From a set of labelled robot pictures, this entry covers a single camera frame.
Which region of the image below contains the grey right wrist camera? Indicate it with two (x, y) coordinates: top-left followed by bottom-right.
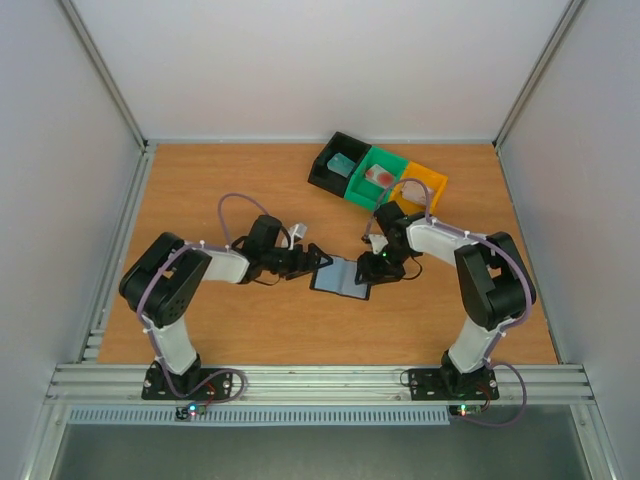
(362, 234), (388, 255)

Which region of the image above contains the yellow plastic bin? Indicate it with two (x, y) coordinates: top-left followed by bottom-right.
(385, 161), (448, 214)

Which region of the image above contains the black plastic bin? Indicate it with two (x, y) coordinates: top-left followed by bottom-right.
(308, 132), (371, 197)

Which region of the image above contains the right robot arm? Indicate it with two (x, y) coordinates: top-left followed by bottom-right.
(355, 201), (536, 397)

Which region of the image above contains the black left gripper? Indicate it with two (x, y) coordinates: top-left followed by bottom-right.
(264, 244), (334, 280)

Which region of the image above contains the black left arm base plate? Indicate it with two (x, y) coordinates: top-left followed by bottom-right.
(141, 363), (235, 401)

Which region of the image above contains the green plastic bin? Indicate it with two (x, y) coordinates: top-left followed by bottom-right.
(344, 146), (409, 211)

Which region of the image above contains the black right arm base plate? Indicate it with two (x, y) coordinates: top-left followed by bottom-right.
(406, 367), (500, 402)

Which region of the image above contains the red patterned card stack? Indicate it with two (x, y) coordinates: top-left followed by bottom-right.
(364, 164), (395, 189)

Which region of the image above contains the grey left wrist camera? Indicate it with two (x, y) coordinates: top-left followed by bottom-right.
(288, 223), (307, 249)

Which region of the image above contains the white slotted cable duct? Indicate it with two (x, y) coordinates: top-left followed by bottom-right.
(68, 405), (450, 427)

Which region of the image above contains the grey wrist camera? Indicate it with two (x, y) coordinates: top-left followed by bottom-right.
(362, 234), (388, 255)
(288, 223), (307, 249)

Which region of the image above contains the aluminium front rail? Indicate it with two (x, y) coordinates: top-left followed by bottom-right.
(45, 364), (595, 406)

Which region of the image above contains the teal card stack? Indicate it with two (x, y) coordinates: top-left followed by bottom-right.
(326, 153), (356, 178)

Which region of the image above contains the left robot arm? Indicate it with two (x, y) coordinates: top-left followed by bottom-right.
(119, 214), (333, 398)

